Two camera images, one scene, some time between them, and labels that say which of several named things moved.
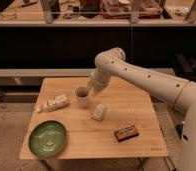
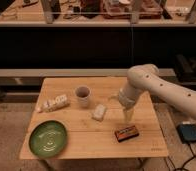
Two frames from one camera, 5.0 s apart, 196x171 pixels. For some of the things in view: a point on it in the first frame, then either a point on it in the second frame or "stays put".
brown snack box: x=124 y=133 stays put
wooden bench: x=32 y=76 stays put
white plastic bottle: x=53 y=104 stays put
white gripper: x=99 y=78 → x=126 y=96
